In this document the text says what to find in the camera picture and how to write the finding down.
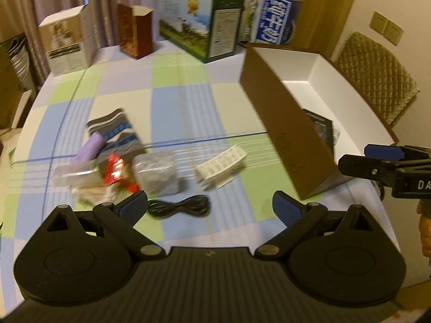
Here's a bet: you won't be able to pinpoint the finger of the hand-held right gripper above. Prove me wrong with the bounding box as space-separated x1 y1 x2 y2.
338 154 431 188
364 143 431 163

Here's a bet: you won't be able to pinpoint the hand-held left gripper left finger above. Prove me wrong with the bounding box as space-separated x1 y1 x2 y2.
46 190 165 260

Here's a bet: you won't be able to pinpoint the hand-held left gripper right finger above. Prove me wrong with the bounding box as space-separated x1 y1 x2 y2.
255 190 375 259

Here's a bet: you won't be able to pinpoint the red candy packet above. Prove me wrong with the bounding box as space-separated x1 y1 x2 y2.
100 153 141 192

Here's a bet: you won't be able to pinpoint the black cable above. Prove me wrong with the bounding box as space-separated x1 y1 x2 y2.
147 195 210 220

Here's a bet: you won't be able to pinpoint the bag of cotton swabs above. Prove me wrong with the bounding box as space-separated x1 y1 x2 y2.
53 161 116 206

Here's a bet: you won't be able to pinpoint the brown cardboard box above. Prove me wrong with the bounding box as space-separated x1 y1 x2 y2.
239 43 400 201

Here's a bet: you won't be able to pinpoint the person's right hand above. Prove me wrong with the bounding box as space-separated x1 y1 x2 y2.
416 202 431 260

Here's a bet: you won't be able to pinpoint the grey wrapped packet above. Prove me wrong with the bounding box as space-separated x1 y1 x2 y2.
133 151 181 198

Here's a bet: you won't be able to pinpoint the black packet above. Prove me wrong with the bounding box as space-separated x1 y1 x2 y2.
301 108 334 157

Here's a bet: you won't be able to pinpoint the purple tube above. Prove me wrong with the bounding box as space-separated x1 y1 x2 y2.
76 132 105 166

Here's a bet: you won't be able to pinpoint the white blister pack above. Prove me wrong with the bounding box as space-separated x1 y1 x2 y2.
194 143 248 191

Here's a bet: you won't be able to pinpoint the striped grey socks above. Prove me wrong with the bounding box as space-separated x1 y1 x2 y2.
85 108 147 163

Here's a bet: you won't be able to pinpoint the chair with quilted cover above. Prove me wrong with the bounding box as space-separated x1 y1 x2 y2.
331 30 421 129

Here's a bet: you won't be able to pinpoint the checked tablecloth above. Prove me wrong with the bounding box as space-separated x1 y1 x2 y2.
0 38 402 312

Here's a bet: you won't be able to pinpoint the blue milk carton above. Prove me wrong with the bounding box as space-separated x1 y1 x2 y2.
220 0 303 47

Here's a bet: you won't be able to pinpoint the red-brown tall box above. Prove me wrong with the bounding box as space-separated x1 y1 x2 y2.
116 2 156 61

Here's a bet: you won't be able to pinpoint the white carton with photo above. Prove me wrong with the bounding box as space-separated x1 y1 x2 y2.
37 3 99 76

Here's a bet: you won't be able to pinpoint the green milk carton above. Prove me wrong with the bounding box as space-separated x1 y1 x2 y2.
158 0 246 64

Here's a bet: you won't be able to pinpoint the beige wall socket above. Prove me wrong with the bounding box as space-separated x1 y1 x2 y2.
369 10 388 34
383 19 404 46

